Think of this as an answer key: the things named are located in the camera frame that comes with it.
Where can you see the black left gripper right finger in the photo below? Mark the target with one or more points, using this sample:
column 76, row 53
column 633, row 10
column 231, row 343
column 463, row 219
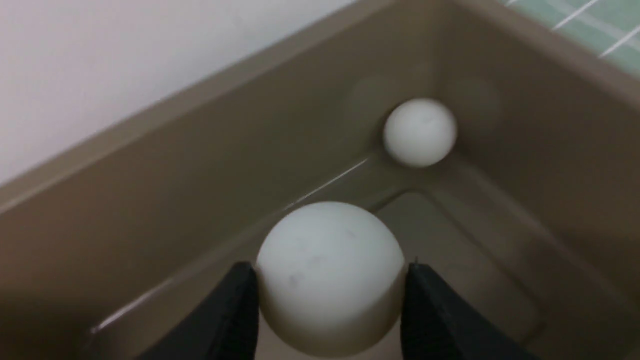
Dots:
column 438, row 324

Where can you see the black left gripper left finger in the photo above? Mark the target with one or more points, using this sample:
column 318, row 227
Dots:
column 224, row 326

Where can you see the white table-tennis ball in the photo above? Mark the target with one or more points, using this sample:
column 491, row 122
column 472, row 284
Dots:
column 331, row 278
column 420, row 133

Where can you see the brown plastic bin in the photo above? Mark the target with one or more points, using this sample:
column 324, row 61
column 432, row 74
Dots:
column 532, row 218

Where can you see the green checkered tablecloth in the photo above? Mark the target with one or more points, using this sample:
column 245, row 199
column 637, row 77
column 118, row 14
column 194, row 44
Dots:
column 608, row 28

